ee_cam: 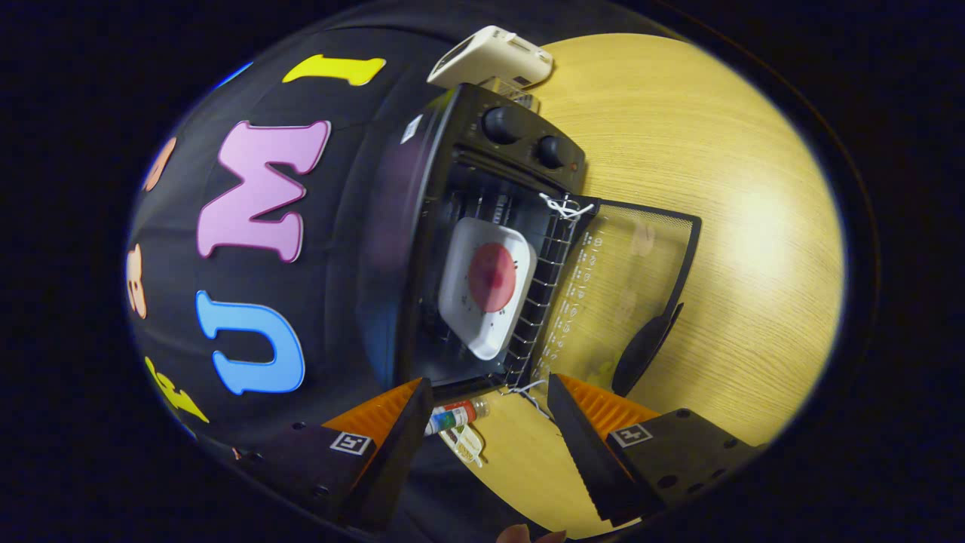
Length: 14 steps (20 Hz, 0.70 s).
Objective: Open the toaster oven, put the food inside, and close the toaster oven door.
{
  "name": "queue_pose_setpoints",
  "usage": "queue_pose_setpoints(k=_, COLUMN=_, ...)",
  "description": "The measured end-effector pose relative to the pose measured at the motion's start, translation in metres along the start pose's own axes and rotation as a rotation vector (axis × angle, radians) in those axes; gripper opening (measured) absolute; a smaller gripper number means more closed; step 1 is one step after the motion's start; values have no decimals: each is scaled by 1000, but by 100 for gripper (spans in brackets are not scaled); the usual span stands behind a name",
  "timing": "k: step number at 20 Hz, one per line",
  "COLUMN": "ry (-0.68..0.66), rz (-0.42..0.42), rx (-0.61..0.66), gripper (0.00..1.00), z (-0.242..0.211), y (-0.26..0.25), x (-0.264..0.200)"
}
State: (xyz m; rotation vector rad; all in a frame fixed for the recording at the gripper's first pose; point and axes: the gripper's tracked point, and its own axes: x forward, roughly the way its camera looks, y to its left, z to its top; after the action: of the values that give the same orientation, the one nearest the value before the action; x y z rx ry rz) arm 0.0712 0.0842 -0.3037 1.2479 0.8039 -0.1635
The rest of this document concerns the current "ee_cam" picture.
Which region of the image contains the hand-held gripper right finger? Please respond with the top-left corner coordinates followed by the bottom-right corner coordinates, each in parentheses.
top-left (547, 373), bottom-right (762, 527)

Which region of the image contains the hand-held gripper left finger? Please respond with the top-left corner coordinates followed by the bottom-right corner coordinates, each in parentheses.
top-left (234, 377), bottom-right (434, 532)

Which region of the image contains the white square plate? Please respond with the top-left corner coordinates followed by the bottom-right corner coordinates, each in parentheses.
top-left (437, 217), bottom-right (538, 361)

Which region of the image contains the round pink food slice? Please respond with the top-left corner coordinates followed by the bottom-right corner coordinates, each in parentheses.
top-left (467, 242), bottom-right (519, 314)

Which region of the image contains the black toaster oven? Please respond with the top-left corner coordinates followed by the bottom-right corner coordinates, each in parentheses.
top-left (369, 81), bottom-right (703, 404)

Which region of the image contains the white toaster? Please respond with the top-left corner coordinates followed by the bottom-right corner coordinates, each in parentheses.
top-left (427, 26), bottom-right (555, 90)

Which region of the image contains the white green flat packet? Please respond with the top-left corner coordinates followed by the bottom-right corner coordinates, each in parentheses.
top-left (439, 424), bottom-right (485, 467)

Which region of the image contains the clear plastic water bottle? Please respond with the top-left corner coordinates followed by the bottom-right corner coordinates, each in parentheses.
top-left (424, 397), bottom-right (491, 438)

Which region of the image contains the black backdrop cloth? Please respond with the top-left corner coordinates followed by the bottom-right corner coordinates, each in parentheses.
top-left (124, 0), bottom-right (664, 529)

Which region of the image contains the wire utensil holder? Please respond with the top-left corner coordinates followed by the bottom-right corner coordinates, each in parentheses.
top-left (482, 75), bottom-right (540, 112)

